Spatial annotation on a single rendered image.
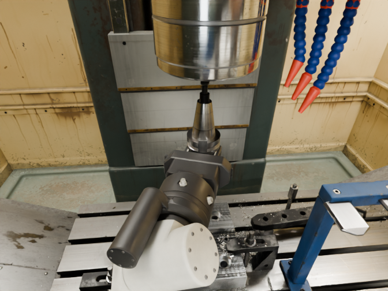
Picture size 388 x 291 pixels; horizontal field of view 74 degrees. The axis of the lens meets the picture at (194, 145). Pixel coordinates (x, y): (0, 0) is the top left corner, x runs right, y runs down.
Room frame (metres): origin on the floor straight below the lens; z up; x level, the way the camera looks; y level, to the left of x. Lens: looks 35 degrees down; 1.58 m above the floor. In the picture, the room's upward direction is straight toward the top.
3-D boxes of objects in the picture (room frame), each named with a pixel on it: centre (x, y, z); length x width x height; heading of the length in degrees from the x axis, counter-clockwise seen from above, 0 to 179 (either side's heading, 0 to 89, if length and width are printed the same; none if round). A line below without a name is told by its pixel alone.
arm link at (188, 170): (0.31, 0.01, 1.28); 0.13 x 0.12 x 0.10; 76
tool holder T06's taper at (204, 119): (0.41, -0.02, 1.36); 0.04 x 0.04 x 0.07
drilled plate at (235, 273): (0.41, 0.03, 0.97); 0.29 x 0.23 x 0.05; 95
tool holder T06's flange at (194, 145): (0.40, -0.02, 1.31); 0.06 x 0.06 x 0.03
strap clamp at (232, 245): (0.39, -0.15, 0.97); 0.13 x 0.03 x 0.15; 95
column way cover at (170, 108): (0.85, 0.02, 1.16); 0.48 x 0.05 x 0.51; 95
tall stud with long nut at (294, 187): (0.57, -0.31, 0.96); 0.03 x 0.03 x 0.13
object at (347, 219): (0.30, -0.27, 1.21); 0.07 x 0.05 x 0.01; 5
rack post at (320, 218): (0.35, -0.27, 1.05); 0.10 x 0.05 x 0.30; 5
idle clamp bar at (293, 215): (0.51, -0.30, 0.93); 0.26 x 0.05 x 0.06; 100
